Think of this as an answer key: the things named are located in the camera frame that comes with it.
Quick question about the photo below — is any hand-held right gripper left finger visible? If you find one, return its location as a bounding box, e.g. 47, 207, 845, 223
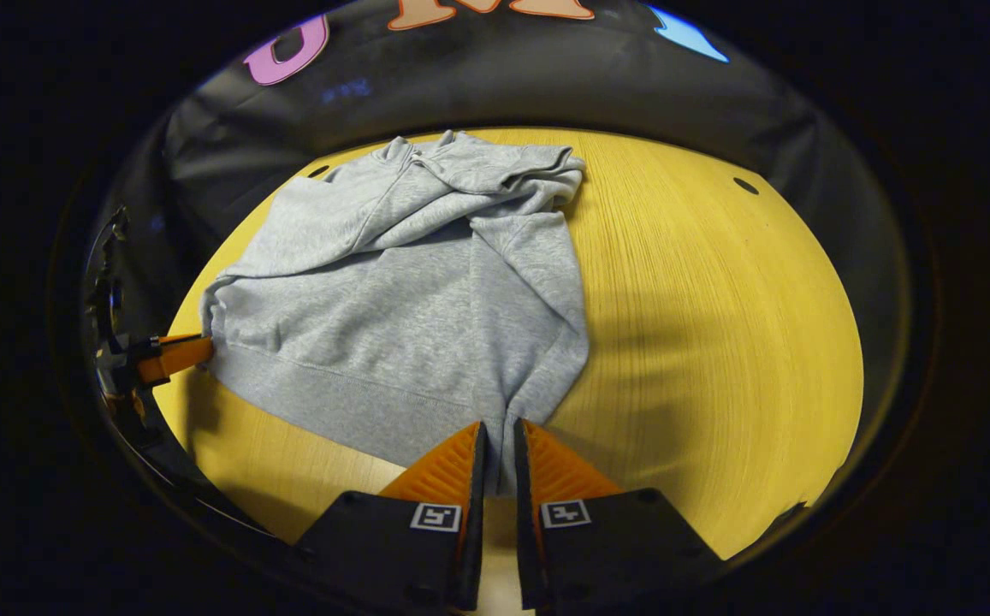
289, 421, 489, 613

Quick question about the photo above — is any black backdrop cloth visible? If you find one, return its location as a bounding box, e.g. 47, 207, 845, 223
88, 0, 915, 360

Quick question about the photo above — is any grey sweatshirt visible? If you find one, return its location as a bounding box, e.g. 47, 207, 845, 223
199, 128, 591, 497

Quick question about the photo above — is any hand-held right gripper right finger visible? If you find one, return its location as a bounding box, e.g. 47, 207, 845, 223
512, 418, 728, 613

